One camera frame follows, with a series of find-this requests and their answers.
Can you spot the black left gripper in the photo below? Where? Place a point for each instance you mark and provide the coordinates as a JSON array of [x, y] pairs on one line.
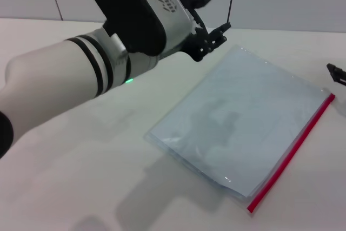
[[198, 44]]

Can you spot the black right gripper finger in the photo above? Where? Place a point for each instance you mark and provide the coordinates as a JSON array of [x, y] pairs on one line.
[[339, 75]]

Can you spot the clear document bag red zipper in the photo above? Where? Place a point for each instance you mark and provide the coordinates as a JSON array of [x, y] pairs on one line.
[[238, 122]]

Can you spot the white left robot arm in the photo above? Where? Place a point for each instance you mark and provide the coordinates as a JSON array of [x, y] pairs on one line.
[[54, 74]]

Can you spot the silver black wrist camera box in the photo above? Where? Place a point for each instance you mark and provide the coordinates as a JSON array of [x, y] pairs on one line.
[[129, 12]]

